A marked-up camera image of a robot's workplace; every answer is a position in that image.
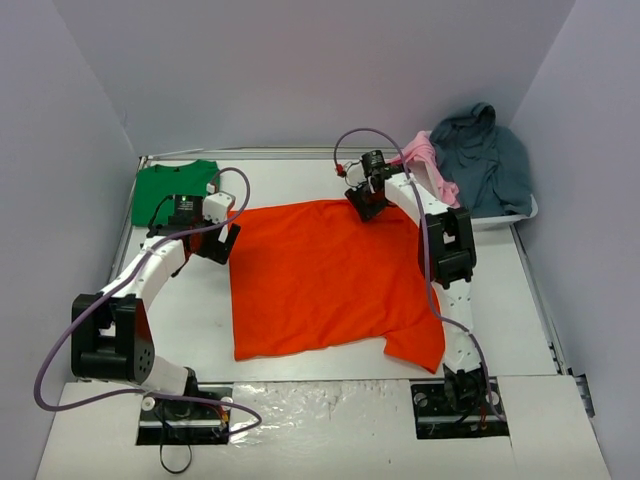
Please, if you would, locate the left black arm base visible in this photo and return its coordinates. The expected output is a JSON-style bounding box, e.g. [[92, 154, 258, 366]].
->
[[136, 398, 231, 446]]

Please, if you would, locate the orange t-shirt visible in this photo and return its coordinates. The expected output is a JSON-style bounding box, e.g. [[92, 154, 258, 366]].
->
[[229, 200, 445, 373]]

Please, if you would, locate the green folded t-shirt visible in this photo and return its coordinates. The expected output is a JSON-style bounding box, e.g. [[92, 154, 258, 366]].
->
[[131, 160, 219, 227]]

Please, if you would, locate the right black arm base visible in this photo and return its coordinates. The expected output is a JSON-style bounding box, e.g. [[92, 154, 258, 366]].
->
[[410, 381, 510, 440]]

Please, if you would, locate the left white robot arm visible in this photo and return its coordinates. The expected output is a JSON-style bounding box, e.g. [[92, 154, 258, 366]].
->
[[71, 192, 240, 418]]

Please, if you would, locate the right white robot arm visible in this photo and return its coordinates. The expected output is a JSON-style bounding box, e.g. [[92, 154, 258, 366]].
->
[[345, 150, 486, 413]]

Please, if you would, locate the black cable loop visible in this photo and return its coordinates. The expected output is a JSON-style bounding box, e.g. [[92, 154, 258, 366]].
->
[[158, 442, 194, 474]]

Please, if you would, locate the pink t-shirt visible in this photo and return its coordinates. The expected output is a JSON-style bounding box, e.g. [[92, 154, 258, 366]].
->
[[402, 131, 460, 208]]

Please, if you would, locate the white plastic basket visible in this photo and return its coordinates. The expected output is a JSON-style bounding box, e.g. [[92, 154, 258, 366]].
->
[[424, 159, 541, 232]]

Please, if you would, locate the blue-grey t-shirt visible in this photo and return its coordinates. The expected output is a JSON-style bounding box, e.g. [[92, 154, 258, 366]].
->
[[429, 102, 533, 218]]

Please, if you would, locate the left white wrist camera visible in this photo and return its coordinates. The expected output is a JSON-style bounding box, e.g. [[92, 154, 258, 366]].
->
[[202, 183, 236, 224]]

